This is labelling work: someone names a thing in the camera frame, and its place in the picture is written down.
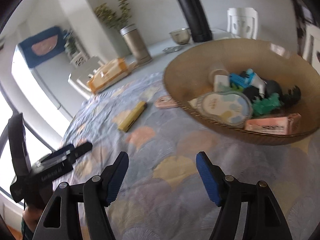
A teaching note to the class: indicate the tall black thermos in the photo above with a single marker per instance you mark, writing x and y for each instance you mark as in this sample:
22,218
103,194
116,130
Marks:
196,19

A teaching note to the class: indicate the gold thermos flask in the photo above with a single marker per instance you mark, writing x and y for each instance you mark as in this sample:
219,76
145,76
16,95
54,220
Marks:
136,44

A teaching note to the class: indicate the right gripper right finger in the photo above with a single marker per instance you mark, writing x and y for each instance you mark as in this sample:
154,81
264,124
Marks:
212,177

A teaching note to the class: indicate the blue USB stick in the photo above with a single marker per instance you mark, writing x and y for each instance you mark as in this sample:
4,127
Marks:
237,80

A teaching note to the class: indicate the patterned blue tablecloth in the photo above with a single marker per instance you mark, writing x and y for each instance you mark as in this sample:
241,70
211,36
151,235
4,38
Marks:
162,195

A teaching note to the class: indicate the clear round plastic pack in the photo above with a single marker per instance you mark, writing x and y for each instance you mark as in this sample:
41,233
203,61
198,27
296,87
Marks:
229,108

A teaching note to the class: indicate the amber ribbed glass bowl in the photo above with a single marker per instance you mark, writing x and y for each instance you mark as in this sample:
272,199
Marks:
187,77

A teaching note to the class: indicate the white carved shelf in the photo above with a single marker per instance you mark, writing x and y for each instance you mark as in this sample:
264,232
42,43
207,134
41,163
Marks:
74,48

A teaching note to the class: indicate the phone on left gripper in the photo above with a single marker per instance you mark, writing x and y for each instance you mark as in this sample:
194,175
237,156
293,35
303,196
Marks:
18,144

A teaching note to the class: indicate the pink rectangular box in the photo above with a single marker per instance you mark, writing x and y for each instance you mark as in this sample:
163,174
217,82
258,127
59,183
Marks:
282,125

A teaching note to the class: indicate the orange tissue pack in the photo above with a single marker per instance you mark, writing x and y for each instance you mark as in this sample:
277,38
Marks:
109,74

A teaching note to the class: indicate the green star toy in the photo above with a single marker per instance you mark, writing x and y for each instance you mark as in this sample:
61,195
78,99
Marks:
265,106

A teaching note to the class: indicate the yellow lighter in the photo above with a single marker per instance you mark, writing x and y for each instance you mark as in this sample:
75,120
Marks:
126,124

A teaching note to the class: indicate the vase with dried flowers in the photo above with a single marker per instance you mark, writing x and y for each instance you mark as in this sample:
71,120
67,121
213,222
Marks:
114,19

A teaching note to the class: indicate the white Anker charger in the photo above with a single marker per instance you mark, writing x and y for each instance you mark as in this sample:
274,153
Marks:
221,83

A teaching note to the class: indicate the glass cup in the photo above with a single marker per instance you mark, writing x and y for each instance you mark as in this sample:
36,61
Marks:
181,36

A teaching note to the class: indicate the blue wall cloth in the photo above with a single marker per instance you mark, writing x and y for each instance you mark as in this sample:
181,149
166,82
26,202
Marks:
42,46

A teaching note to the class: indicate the small glass ashtray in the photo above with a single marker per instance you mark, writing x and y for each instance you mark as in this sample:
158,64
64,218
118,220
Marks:
169,50

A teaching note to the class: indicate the black-haired doll figure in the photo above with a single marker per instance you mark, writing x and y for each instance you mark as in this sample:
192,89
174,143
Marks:
291,98

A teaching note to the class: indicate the right white chair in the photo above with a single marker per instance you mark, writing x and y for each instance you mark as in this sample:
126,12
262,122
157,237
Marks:
311,48

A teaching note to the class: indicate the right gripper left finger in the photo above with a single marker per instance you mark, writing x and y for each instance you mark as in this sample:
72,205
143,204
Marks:
116,176

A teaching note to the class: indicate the far white chair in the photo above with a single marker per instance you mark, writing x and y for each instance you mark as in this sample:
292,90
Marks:
243,22

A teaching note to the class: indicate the pink oval case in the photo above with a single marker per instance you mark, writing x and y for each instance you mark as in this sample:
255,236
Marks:
165,102

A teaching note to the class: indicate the white chair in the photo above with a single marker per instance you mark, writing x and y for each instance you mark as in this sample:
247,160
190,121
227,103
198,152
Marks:
82,74
243,22
311,48

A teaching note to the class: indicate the left white chair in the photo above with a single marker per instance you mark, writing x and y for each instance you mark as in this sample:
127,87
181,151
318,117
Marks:
82,74

